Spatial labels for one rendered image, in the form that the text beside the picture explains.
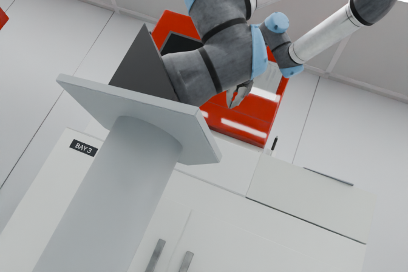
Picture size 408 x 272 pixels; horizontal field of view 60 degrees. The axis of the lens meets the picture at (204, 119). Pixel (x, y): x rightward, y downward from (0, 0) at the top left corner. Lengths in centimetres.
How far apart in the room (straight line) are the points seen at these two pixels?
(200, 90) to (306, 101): 290
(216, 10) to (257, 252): 64
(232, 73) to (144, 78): 20
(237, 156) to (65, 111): 289
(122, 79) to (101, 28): 350
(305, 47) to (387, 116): 273
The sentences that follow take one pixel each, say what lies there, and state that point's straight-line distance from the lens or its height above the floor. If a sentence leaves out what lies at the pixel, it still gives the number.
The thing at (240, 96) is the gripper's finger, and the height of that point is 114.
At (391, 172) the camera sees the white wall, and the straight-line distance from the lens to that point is 363.
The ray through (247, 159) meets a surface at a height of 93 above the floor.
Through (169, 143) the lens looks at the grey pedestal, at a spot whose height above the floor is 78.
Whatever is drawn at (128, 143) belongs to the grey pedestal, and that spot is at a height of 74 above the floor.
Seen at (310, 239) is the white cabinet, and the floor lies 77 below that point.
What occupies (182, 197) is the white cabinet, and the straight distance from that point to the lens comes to 106.
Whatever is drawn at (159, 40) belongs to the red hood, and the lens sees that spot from 203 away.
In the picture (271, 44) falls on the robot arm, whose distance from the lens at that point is 126.
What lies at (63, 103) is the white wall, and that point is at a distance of 385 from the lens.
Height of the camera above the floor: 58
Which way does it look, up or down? 22 degrees up
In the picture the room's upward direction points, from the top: 24 degrees clockwise
